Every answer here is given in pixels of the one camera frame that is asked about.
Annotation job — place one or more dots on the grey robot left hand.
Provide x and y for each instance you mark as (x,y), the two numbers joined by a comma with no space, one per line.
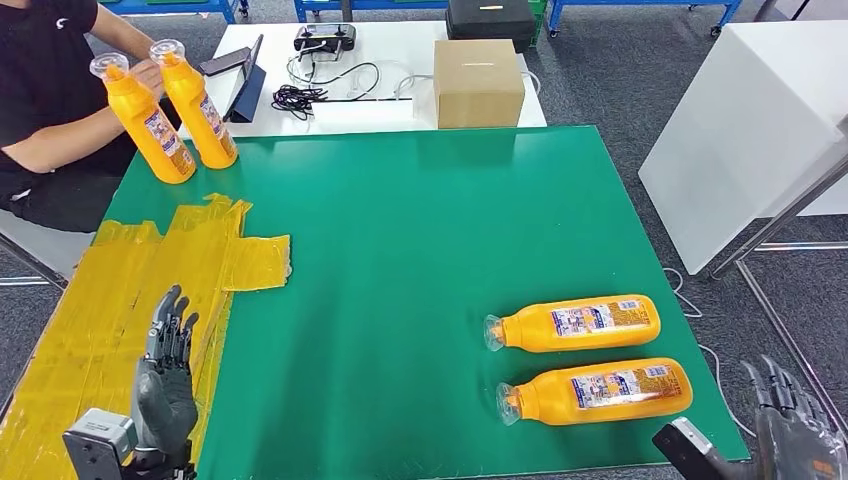
(166,404)

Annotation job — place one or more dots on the person's left hand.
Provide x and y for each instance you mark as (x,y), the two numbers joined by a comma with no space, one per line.
(151,76)

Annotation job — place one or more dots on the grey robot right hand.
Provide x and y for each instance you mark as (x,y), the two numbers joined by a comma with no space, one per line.
(802,444)

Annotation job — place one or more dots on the orange detergent bottle clear cap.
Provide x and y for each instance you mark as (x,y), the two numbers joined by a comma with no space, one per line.
(669,397)
(195,112)
(636,331)
(142,126)

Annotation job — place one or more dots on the black smartphone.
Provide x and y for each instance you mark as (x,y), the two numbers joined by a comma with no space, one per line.
(225,61)

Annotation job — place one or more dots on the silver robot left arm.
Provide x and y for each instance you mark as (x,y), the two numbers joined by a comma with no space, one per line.
(162,467)

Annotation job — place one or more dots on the person's right forearm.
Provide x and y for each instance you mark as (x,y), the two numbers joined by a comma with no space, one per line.
(73,142)

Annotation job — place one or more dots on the person's left forearm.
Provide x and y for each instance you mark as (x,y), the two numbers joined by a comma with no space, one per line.
(122,33)

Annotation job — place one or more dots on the blue metal rack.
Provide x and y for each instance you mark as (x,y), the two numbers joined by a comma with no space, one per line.
(636,3)
(172,5)
(371,5)

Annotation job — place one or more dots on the tablet in blue case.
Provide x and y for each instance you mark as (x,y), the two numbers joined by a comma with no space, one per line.
(252,94)

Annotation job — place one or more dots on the person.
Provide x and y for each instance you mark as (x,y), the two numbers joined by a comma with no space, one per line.
(40,86)

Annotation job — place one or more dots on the black remote controller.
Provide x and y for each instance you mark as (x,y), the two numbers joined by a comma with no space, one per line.
(324,36)

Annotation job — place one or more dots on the grey chair seat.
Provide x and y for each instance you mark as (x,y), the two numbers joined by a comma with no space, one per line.
(33,248)

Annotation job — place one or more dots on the white desk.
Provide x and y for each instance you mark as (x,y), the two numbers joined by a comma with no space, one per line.
(404,40)

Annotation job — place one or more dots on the white block table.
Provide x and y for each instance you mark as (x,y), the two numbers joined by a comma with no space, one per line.
(742,132)

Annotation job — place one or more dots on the brown cardboard box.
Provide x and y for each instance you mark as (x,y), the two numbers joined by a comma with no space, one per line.
(477,86)

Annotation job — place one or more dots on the black hard case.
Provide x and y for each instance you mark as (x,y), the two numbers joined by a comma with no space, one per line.
(490,23)

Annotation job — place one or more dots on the green plastic crate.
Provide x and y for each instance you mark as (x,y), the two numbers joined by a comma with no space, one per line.
(542,20)

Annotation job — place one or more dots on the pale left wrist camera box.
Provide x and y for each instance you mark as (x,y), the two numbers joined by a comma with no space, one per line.
(99,444)

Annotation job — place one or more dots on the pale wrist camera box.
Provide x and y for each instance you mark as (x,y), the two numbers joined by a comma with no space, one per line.
(99,444)
(689,454)

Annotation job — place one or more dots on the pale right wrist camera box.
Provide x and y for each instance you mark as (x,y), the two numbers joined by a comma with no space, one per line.
(689,454)

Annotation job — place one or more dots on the metal stand frame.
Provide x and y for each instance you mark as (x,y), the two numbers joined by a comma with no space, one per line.
(788,212)

